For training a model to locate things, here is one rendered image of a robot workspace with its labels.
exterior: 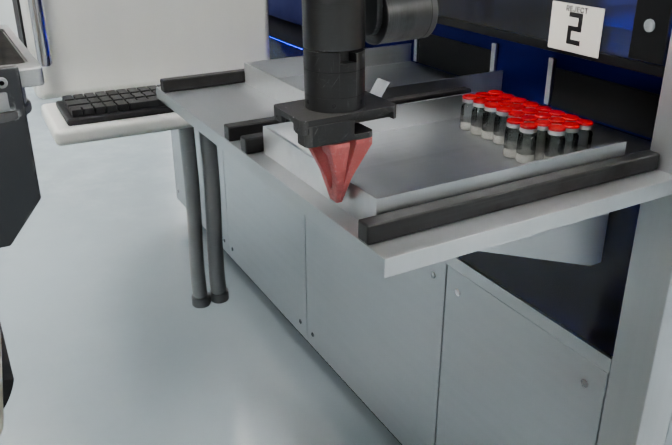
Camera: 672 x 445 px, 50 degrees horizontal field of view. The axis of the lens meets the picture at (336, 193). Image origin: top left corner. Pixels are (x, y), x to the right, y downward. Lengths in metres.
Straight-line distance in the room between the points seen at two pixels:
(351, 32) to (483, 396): 0.81
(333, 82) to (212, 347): 1.51
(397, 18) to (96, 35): 0.94
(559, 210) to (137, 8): 1.02
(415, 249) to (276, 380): 1.32
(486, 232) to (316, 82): 0.22
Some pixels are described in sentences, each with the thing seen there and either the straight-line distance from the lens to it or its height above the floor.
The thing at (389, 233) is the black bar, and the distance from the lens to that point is 0.66.
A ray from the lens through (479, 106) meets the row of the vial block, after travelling 0.96.
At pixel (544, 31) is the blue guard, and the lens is 1.01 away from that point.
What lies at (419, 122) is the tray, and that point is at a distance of 1.00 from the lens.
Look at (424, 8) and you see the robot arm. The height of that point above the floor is 1.08.
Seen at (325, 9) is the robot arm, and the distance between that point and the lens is 0.63.
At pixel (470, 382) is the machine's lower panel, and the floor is 0.38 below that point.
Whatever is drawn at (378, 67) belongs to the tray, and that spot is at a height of 0.88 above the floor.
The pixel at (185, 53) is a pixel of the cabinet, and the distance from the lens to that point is 1.57.
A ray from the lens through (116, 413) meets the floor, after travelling 1.91.
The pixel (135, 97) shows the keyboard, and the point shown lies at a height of 0.83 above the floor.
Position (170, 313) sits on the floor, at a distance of 2.26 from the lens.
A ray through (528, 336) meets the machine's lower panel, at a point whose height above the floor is 0.55.
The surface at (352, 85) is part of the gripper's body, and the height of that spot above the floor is 1.02.
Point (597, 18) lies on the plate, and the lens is 0.95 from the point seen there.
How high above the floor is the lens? 1.18
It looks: 23 degrees down
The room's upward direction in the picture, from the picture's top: straight up
